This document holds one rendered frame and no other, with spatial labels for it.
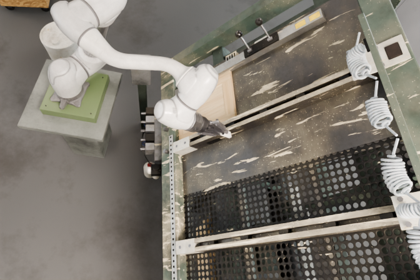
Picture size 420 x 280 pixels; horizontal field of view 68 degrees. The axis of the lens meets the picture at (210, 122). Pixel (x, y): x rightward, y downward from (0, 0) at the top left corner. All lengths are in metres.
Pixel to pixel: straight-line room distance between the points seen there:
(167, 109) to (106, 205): 1.60
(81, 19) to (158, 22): 2.22
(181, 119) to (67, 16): 0.59
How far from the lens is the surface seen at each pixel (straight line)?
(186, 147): 1.70
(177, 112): 1.20
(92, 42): 1.34
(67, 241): 2.67
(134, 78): 2.11
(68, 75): 1.89
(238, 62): 1.70
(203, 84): 1.16
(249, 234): 1.38
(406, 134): 1.01
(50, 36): 3.02
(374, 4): 1.42
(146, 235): 2.60
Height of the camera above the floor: 2.59
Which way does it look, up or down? 62 degrees down
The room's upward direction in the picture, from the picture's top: 20 degrees clockwise
